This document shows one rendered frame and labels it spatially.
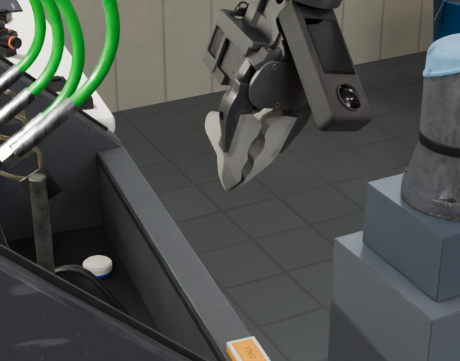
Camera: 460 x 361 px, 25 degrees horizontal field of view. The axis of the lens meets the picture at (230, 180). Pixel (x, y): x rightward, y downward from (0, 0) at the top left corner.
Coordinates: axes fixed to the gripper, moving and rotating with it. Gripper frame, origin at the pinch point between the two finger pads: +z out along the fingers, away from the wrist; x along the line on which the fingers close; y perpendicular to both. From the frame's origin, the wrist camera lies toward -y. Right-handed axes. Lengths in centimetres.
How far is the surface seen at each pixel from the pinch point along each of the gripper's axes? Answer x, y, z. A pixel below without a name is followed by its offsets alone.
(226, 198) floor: -136, 157, 119
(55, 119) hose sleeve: 8.3, 20.8, 6.9
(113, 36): 4.1, 21.8, -2.8
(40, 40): 0.6, 43.8, 9.8
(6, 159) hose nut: 12.4, 20.6, 11.9
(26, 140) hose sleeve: 10.7, 20.9, 9.7
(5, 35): -12, 81, 29
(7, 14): -19, 97, 33
